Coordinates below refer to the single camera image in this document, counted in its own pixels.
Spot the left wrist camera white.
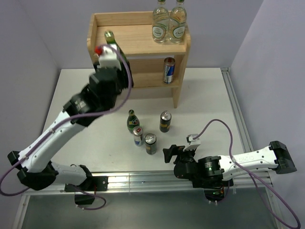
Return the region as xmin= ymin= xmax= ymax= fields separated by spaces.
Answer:
xmin=95 ymin=46 xmax=121 ymax=70

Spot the clear glass bottle right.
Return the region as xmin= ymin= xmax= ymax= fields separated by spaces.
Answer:
xmin=169 ymin=0 xmax=187 ymax=43

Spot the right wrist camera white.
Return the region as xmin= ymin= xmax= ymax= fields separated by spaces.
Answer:
xmin=183 ymin=134 xmax=201 ymax=151

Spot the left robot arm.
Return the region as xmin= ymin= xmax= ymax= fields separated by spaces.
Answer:
xmin=8 ymin=66 xmax=132 ymax=190

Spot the green glass bottle front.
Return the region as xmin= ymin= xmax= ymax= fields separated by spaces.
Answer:
xmin=104 ymin=30 xmax=129 ymax=72

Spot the green glass bottle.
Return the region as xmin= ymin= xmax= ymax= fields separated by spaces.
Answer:
xmin=127 ymin=109 xmax=140 ymax=133
xmin=104 ymin=30 xmax=129 ymax=72

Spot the blue silver can red top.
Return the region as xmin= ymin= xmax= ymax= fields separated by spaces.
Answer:
xmin=163 ymin=57 xmax=175 ymax=84

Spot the black can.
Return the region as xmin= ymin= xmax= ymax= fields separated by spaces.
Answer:
xmin=145 ymin=133 xmax=157 ymax=155
xmin=160 ymin=111 xmax=172 ymax=133

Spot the aluminium rail right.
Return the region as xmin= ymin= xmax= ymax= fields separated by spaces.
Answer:
xmin=220 ymin=68 xmax=254 ymax=152

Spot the wooden shelf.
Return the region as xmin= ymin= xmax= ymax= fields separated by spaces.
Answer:
xmin=87 ymin=11 xmax=191 ymax=107

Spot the clear glass bottle left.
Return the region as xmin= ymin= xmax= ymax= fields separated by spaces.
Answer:
xmin=152 ymin=0 xmax=169 ymax=43

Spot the green glass bottle back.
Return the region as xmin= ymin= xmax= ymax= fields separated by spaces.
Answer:
xmin=127 ymin=109 xmax=140 ymax=133

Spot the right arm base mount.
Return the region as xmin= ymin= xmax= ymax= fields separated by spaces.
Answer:
xmin=191 ymin=179 xmax=234 ymax=202

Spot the black can back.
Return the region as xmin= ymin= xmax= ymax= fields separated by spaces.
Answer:
xmin=160 ymin=111 xmax=172 ymax=133

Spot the clear glass bottle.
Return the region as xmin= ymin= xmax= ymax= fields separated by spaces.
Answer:
xmin=152 ymin=0 xmax=169 ymax=43
xmin=169 ymin=0 xmax=187 ymax=43

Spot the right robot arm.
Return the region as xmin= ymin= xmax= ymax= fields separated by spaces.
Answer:
xmin=115 ymin=75 xmax=296 ymax=188

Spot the black can front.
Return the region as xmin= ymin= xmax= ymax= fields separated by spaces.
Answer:
xmin=145 ymin=133 xmax=157 ymax=155

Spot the blue silver energy can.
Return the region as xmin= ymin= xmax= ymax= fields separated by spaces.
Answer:
xmin=132 ymin=126 xmax=143 ymax=146

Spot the aluminium rail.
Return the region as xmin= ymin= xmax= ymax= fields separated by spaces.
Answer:
xmin=220 ymin=68 xmax=254 ymax=152
xmin=24 ymin=170 xmax=273 ymax=195

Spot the aluminium rail front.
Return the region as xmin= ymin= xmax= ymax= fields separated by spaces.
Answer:
xmin=24 ymin=170 xmax=273 ymax=195

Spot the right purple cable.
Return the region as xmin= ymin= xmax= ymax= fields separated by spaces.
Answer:
xmin=193 ymin=118 xmax=300 ymax=229

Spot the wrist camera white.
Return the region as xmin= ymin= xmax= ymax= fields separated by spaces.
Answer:
xmin=95 ymin=46 xmax=121 ymax=70
xmin=183 ymin=134 xmax=201 ymax=151

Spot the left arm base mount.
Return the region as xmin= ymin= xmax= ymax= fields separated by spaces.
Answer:
xmin=64 ymin=176 xmax=108 ymax=208

